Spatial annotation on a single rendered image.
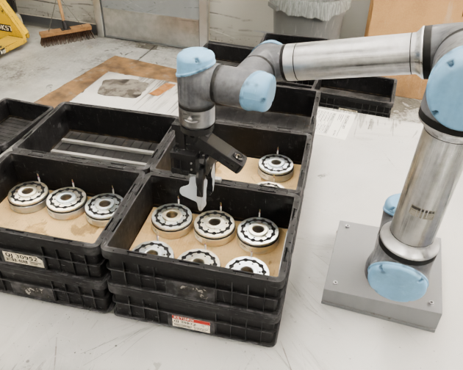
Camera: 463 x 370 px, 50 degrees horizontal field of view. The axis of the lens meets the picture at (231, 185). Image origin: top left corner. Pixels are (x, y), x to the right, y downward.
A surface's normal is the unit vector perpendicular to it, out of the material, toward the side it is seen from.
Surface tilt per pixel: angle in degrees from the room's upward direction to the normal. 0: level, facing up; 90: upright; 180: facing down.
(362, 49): 52
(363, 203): 0
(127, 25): 90
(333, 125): 0
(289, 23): 94
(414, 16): 80
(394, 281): 97
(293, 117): 0
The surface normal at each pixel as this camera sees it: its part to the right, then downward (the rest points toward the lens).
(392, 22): -0.29, 0.40
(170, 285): -0.22, 0.58
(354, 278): -0.04, -0.81
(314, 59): -0.43, 0.15
